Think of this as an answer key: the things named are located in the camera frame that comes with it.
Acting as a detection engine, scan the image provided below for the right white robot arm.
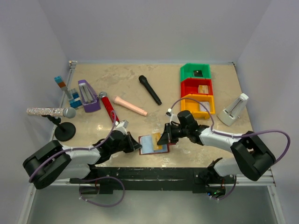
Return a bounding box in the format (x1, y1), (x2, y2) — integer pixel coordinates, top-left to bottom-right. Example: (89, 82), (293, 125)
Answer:
(157, 110), (276, 183)

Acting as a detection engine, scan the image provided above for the purple metronome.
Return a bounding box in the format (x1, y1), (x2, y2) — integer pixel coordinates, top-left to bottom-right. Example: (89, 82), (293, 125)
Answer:
(78, 79), (100, 113)

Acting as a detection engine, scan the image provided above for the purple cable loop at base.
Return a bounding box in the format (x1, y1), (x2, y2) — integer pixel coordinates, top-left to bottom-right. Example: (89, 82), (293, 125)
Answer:
(78, 176), (126, 208)

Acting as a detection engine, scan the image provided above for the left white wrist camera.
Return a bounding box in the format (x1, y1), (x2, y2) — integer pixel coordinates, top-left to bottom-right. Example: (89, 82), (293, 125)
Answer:
(115, 120), (128, 135)

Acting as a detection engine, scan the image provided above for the glitter silver microphone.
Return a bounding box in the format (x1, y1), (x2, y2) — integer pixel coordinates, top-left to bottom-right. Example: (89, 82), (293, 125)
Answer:
(26, 107), (76, 119)

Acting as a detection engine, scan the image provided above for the yellow storage bin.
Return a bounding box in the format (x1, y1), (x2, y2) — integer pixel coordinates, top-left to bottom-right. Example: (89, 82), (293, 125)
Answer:
(181, 94), (215, 119)

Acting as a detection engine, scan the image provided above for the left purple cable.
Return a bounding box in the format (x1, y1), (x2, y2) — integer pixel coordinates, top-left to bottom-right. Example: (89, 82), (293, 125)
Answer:
(28, 110), (117, 183)

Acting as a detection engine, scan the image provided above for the white metronome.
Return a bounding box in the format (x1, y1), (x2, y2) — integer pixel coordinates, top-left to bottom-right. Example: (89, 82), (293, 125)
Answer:
(217, 93), (249, 126)

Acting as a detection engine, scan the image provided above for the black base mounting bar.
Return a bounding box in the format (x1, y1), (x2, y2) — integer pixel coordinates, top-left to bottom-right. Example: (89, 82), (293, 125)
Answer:
(93, 166), (234, 194)

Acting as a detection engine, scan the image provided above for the grey card in yellow bin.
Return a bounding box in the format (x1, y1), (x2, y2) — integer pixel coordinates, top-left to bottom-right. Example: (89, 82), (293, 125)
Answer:
(199, 101), (210, 112)

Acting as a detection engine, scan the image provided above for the black microphone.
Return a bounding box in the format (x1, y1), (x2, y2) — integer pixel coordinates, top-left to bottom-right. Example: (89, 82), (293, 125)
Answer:
(138, 75), (162, 105)

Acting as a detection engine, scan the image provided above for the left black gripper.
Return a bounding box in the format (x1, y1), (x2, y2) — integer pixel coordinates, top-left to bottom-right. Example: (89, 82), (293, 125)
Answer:
(110, 132), (142, 154)

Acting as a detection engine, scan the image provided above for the red microphone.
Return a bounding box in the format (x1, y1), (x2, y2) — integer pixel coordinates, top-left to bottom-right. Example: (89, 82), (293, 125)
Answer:
(99, 91), (119, 124)

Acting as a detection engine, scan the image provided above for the black card in green bin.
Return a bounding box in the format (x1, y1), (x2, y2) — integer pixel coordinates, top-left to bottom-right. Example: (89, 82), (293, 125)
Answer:
(193, 70), (203, 77)

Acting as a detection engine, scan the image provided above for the green storage bin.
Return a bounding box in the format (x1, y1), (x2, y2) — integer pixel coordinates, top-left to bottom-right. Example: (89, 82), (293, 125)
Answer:
(180, 63), (212, 82)

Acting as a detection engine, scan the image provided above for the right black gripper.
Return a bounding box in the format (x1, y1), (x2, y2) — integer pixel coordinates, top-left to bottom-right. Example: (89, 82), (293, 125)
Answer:
(157, 122), (189, 145)

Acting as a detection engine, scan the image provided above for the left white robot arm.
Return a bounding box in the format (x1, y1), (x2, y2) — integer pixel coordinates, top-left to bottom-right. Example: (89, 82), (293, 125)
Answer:
(23, 131), (142, 189)

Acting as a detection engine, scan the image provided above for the tan card in red bin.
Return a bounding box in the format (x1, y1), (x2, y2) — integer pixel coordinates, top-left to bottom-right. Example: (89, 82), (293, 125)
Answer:
(198, 85), (209, 95)

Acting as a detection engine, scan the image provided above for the left aluminium frame rail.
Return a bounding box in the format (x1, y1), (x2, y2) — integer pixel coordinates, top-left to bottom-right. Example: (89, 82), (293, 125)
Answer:
(53, 61), (77, 140)

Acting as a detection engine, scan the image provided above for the pink microphone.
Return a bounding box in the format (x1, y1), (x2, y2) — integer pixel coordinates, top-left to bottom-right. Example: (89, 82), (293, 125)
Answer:
(113, 96), (148, 116)

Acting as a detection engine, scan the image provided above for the red leather card holder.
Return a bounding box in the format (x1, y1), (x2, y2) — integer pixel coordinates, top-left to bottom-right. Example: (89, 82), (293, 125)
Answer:
(138, 134), (169, 155)

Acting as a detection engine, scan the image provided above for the red storage bin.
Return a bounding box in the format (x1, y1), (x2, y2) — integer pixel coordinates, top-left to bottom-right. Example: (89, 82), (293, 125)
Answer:
(180, 78), (213, 97)

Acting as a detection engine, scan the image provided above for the black microphone stand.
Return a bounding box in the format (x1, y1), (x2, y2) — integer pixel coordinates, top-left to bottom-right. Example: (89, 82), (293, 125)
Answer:
(43, 115), (76, 142)

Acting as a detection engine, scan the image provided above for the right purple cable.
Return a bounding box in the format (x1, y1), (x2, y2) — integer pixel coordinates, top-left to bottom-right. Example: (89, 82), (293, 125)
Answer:
(169, 97), (292, 164)

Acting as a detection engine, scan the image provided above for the blue toy brick tower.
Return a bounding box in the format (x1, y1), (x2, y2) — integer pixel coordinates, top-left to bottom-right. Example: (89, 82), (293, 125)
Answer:
(54, 76), (82, 109)

